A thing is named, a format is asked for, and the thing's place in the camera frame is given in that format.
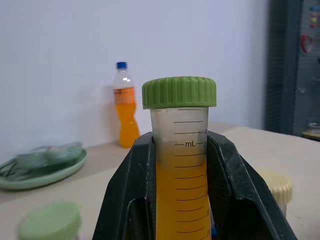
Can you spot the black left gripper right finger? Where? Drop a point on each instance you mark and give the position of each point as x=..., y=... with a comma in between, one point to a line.
x=240, y=185

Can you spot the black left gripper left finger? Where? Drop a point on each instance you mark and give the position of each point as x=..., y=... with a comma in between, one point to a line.
x=125, y=195

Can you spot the orange liquid tube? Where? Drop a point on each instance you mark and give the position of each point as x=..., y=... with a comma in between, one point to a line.
x=178, y=150

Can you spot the cream yellow lid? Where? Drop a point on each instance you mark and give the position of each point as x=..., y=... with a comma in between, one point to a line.
x=280, y=190

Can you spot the light green lid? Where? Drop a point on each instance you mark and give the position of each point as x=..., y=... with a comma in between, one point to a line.
x=51, y=222

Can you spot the light green oval plate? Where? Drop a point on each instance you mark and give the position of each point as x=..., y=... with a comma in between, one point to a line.
x=47, y=175

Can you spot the orange soda bottle, blue cap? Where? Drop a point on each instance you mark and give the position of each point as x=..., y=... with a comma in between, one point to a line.
x=126, y=112

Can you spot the grey pegboard cabinet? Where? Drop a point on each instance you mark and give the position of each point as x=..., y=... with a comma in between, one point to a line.
x=292, y=67

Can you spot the red tape roll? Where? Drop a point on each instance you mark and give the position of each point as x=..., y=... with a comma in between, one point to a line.
x=307, y=43

